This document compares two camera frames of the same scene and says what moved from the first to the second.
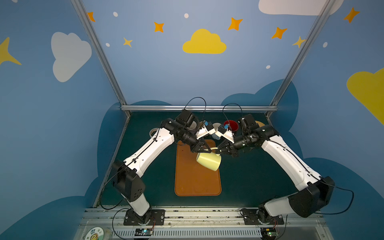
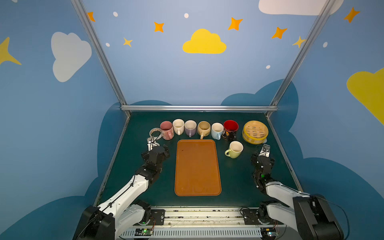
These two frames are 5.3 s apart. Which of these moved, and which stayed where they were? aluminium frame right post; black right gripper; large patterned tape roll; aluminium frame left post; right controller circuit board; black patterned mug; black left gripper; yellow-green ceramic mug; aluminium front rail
Moved: yellow-green ceramic mug; black left gripper; black right gripper
Stayed: black patterned mug; right controller circuit board; aluminium frame right post; large patterned tape roll; aluminium front rail; aluminium frame left post
